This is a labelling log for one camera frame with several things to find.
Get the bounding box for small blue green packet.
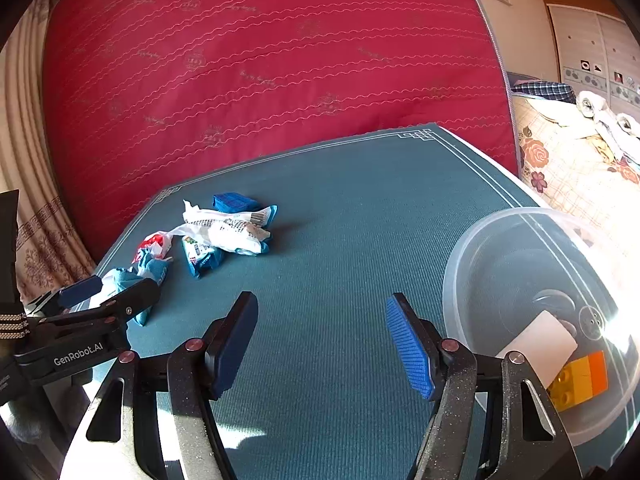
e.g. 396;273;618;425
181;236;224;278

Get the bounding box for blue snack packet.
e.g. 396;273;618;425
212;192;262;214

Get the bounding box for clear plastic bowl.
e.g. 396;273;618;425
442;207;639;445

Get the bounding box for white rolled socks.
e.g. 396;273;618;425
576;91;640;164

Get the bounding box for red white snack packet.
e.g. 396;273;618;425
132;231;171;263

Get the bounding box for white wardrobe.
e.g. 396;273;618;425
548;4;640;118

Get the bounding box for white crumpled wrapper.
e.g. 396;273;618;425
168;200;278;256

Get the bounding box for checkered blue cloth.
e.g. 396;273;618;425
511;80;576;104

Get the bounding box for blue white cracker packet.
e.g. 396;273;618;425
82;248;172;309

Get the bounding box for beige patterned curtain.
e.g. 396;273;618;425
1;0;94;302

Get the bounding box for yellow orange toy brick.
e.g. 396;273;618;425
547;350;608;413

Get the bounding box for red quilted mattress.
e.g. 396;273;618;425
42;0;518;258

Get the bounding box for white block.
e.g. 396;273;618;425
497;310;578;388

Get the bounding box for teal table mat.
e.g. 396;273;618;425
60;122;640;480

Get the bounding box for floral bed sheet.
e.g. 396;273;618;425
513;96;639;270

